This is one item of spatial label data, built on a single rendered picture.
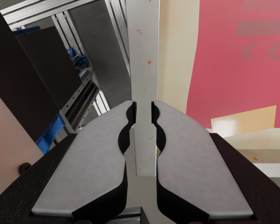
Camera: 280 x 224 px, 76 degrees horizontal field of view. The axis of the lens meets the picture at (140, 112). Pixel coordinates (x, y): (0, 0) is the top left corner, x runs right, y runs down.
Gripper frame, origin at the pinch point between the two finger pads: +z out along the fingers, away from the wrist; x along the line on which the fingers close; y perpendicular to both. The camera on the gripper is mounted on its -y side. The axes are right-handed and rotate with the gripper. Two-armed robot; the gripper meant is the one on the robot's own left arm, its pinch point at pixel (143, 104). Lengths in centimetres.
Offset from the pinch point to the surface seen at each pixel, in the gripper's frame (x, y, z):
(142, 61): -0.3, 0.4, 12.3
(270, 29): 16.5, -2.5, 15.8
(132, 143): -14, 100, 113
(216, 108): 11.9, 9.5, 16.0
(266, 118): 20.6, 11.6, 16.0
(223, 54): 11.2, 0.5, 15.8
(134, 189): -14, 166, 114
